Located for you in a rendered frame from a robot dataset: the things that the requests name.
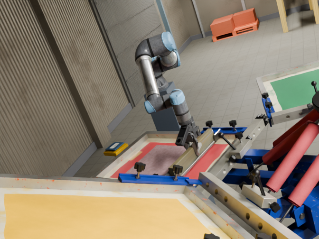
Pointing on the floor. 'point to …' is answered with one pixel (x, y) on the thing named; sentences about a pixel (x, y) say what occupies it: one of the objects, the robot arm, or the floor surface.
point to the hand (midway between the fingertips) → (193, 154)
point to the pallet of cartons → (234, 24)
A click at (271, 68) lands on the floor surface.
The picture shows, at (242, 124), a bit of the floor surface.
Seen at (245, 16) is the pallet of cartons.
